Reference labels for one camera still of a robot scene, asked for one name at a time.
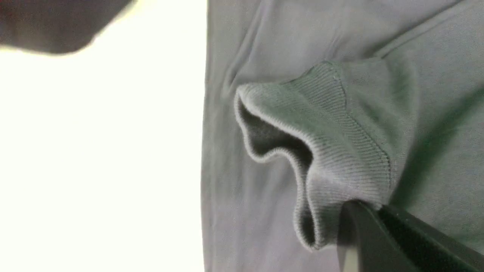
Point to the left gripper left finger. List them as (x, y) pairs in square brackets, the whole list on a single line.
[(365, 245)]

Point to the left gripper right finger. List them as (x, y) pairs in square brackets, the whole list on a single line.
[(428, 249)]

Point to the dark gray long-sleeve top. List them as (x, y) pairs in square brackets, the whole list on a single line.
[(311, 103)]

